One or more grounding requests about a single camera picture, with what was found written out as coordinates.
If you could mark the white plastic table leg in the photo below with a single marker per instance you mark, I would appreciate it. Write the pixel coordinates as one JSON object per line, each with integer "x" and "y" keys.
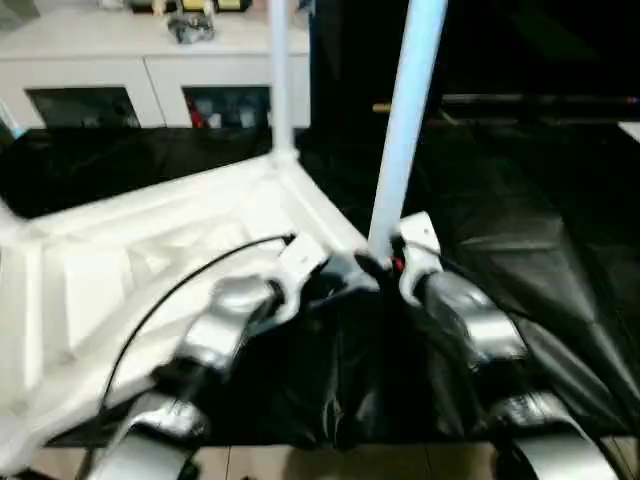
{"x": 281, "y": 75}
{"x": 405, "y": 125}

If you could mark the black plastic mat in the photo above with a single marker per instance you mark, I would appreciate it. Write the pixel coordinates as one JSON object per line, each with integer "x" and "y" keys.
{"x": 525, "y": 225}

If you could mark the small beige block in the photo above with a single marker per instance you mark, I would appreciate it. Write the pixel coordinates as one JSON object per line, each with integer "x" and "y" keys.
{"x": 382, "y": 107}

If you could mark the white flat board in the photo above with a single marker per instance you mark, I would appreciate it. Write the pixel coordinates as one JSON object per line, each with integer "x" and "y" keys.
{"x": 631, "y": 131}

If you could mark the clear bag of dark parts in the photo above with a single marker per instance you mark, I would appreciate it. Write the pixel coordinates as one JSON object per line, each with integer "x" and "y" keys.
{"x": 192, "y": 29}

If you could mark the white cabinet with glass doors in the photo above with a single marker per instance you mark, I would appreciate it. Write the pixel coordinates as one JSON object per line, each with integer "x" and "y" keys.
{"x": 125, "y": 65}

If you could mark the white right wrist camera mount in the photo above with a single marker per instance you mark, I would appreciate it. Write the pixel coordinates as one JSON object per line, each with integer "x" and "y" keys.
{"x": 415, "y": 235}

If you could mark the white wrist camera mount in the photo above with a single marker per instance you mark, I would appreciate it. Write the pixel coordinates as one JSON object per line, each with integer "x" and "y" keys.
{"x": 300, "y": 255}
{"x": 415, "y": 235}

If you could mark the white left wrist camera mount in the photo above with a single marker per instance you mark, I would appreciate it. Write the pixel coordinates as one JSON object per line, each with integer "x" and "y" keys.
{"x": 300, "y": 255}

